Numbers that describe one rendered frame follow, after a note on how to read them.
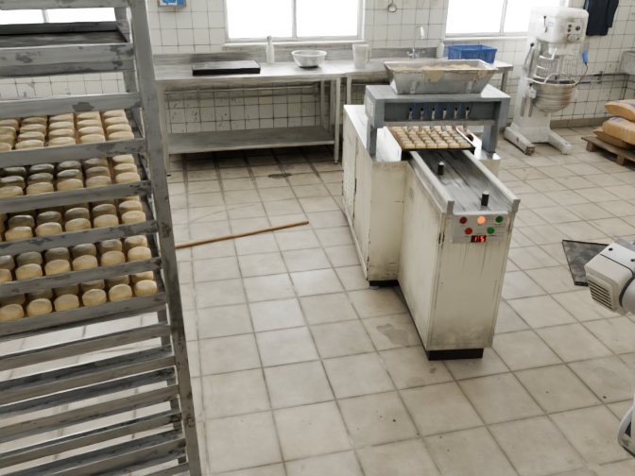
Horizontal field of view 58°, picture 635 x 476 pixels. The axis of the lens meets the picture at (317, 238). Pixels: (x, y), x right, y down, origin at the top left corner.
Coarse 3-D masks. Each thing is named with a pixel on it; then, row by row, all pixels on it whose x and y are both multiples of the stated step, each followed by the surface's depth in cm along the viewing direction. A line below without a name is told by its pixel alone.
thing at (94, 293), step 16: (144, 272) 138; (64, 288) 131; (80, 288) 135; (96, 288) 133; (112, 288) 131; (128, 288) 131; (144, 288) 131; (0, 304) 128; (16, 304) 125; (32, 304) 125; (48, 304) 125; (64, 304) 125; (80, 304) 129; (0, 320) 122
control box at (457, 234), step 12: (456, 216) 247; (468, 216) 247; (480, 216) 247; (492, 216) 248; (504, 216) 248; (456, 228) 249; (468, 228) 249; (480, 228) 250; (504, 228) 251; (456, 240) 252; (468, 240) 252; (492, 240) 253
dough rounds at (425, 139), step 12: (396, 132) 332; (420, 132) 330; (432, 132) 330; (444, 132) 330; (456, 132) 330; (408, 144) 308; (420, 144) 308; (432, 144) 309; (444, 144) 309; (456, 144) 309; (468, 144) 309
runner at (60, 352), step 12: (168, 324) 133; (108, 336) 129; (120, 336) 130; (132, 336) 131; (144, 336) 132; (156, 336) 133; (48, 348) 125; (60, 348) 125; (72, 348) 126; (84, 348) 128; (96, 348) 129; (0, 360) 121; (12, 360) 122; (24, 360) 123; (36, 360) 124; (48, 360) 126
